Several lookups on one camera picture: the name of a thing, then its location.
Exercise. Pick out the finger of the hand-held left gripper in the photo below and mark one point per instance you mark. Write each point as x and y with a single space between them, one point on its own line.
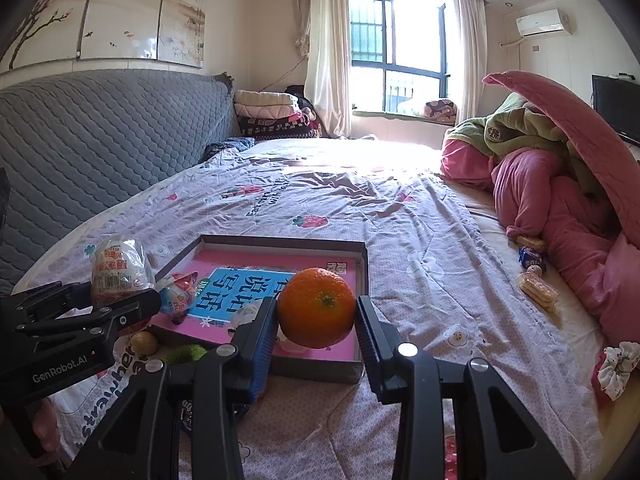
45 302
100 322

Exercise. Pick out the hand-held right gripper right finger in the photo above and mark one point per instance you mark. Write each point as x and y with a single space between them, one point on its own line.
372 350

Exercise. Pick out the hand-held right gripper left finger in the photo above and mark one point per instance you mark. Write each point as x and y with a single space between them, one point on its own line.
265 350

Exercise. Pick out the walnut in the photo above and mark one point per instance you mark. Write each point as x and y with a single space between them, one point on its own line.
144 342

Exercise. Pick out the red and white snack packet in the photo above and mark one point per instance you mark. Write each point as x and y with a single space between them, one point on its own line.
117 270

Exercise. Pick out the orange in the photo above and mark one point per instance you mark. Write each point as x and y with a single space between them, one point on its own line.
315 305

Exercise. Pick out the snack packet with blue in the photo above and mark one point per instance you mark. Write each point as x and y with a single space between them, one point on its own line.
175 297

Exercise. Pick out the green fuzzy scrunchie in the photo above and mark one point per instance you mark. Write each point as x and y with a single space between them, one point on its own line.
185 355

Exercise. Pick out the pink and blue book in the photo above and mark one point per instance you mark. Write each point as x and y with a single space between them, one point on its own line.
220 270

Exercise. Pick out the grey quilted headboard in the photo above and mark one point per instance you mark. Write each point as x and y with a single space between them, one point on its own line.
100 135

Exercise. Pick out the yellow wafer packet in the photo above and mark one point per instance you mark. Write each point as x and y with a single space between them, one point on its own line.
539 290

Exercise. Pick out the small blue snack packet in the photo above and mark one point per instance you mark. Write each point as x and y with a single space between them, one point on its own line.
531 259

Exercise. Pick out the clear biscuit packet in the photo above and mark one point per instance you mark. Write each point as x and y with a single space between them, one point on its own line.
531 242

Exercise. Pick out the dark patterned pillow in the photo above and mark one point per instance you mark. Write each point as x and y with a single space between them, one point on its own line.
227 149

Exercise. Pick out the dark patterned folded blanket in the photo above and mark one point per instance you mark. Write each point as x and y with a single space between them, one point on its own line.
280 127

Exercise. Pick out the pink quilt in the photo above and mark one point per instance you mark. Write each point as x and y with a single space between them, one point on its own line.
550 195

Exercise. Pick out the white floral scrunchie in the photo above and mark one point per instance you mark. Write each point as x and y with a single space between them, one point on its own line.
615 370

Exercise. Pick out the cream folded blanket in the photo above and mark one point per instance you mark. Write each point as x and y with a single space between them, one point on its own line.
265 102

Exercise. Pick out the patterned windowsill cushion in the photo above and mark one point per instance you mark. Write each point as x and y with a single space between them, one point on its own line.
440 109

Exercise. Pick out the black cloth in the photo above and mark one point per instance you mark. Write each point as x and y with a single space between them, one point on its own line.
299 96

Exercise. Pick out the green blanket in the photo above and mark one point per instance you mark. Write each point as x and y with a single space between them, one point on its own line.
510 130

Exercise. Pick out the cream curtain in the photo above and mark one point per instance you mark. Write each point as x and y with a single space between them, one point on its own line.
467 60
327 60

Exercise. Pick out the barred window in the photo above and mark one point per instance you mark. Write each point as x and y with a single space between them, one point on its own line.
400 50

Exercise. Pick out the black television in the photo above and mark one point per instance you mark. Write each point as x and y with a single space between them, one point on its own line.
615 107

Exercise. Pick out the white air conditioner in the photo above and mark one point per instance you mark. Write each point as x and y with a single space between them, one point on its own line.
542 22

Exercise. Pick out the floral wall panel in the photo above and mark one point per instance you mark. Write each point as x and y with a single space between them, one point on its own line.
125 10

